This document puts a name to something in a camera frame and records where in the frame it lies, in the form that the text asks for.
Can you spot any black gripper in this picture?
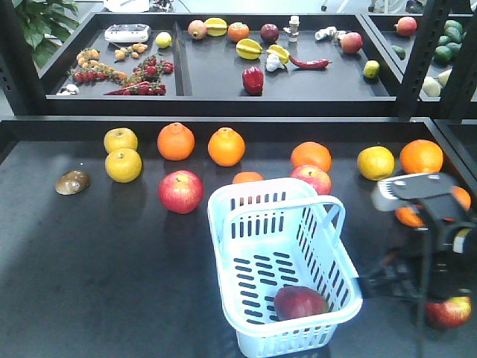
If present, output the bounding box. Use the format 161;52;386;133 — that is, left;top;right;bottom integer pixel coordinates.
359;225;476;302

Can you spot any dark red apple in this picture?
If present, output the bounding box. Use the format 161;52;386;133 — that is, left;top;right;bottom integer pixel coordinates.
425;296;472;329

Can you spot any red apple front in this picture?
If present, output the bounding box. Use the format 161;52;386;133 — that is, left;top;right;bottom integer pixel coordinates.
274;286;329;321

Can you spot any light blue plastic basket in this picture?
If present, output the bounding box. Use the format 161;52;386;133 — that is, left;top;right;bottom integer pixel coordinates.
207;178;363;357

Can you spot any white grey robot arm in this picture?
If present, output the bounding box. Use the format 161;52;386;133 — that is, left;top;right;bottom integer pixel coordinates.
358;172;476;301

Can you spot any small orange front left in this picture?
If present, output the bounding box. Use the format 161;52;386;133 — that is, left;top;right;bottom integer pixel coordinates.
394;207;425;227

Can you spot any small orange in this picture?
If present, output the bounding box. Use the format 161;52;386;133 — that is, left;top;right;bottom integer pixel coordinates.
233;172;264;183
394;207;425;227
451;186;471;213

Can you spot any small orange front right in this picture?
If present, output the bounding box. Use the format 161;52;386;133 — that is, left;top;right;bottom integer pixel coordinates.
451;186;471;213

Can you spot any large orange right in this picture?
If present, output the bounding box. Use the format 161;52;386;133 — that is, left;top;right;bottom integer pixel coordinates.
399;139;443;174

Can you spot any yellow apple right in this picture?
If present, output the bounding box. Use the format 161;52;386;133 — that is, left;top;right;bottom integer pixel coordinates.
357;146;395;181

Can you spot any yellow apple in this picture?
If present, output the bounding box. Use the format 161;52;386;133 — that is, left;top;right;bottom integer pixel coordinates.
357;146;395;181
105;148;142;183
104;128;139;154

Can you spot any red apple centre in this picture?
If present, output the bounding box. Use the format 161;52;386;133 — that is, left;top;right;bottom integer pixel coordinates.
290;164;332;195

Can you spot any orange behind centre apple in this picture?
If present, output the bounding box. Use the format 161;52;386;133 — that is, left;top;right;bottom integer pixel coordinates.
291;141;332;172

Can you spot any pale pear with stem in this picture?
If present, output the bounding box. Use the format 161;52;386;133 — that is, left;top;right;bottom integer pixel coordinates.
422;76;441;97

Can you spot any small green yellow fruit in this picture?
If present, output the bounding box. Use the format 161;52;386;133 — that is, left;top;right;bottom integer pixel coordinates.
363;60;380;80

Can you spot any small orange centre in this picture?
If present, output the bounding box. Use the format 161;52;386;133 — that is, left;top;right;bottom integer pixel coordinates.
233;172;264;183

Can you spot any red chili pepper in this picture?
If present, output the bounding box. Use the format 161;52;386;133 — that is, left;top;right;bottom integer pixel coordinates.
288;55;332;69

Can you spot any rear right black tray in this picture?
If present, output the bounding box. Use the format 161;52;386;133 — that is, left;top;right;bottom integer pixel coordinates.
364;13;472;116

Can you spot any black tray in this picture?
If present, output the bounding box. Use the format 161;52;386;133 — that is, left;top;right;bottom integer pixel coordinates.
364;13;472;116
40;12;400;116
1;117;476;357

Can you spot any red apple rear tray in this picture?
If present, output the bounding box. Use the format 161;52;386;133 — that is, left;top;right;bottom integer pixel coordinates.
340;32;363;54

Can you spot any red pomegranate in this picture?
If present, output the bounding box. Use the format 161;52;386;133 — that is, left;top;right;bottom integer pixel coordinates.
394;16;417;37

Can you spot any orange with knob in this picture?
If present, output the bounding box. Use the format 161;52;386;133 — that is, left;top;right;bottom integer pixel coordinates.
208;127;245;167

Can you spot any white garlic bulb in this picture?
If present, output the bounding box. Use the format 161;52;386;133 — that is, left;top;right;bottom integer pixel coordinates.
265;54;285;72

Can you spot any red bell pepper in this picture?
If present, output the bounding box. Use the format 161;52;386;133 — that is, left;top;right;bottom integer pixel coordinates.
242;66;264;95

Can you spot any red apple left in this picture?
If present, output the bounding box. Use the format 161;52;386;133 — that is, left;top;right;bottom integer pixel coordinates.
158;170;204;214

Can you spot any yellow starfruit right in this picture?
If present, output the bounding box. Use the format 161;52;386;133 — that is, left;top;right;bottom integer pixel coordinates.
266;44;289;64

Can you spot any yellow starfruit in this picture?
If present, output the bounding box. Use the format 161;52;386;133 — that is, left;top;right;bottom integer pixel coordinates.
204;17;228;37
266;44;289;64
236;38;263;60

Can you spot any yellow starfruit left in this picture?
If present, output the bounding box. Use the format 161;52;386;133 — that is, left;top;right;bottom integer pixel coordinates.
236;38;263;60

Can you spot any dark purple fruit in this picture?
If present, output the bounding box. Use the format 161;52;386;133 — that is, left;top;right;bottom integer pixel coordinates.
260;23;279;44

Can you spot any orange rear left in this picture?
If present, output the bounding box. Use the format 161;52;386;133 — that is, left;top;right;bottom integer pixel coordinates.
157;122;195;161

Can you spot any persimmon orange fruit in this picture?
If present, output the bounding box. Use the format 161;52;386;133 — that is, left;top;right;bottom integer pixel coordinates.
227;22;250;43

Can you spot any yellow starfruit rear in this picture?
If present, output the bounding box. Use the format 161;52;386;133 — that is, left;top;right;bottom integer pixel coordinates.
204;17;228;37

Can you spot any yellow apple front left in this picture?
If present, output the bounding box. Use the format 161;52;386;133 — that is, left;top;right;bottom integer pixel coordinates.
105;148;142;183

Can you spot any front left black tray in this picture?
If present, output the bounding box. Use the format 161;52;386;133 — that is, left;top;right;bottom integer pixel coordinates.
1;117;476;357

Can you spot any mango reddish fruit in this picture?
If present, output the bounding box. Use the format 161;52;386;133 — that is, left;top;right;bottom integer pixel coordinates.
188;19;207;40

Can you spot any yellow apple rear left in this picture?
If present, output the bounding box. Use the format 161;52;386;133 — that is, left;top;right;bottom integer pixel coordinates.
104;128;139;154

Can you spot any cherry tomato vine red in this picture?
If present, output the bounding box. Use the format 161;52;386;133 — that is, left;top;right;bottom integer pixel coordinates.
104;56;174;96

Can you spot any small yellow lemon rear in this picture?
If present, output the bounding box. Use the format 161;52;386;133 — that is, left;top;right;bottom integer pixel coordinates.
155;31;172;49

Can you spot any rear left black tray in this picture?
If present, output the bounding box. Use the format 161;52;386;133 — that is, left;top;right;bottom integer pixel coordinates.
40;12;400;116

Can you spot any brown mushroom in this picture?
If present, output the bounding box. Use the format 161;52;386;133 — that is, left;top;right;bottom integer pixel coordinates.
55;170;90;195

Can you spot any white electronic scale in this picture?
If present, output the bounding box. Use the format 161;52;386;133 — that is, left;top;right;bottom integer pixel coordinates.
104;24;151;43

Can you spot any orange cherry tomato vine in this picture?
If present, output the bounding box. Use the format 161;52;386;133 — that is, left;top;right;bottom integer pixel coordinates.
69;43;148;83

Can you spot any green potted plant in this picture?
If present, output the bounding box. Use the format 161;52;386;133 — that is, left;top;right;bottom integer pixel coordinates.
12;0;79;69

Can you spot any black rack post right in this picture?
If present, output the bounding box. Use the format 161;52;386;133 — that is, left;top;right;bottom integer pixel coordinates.
394;0;451;122

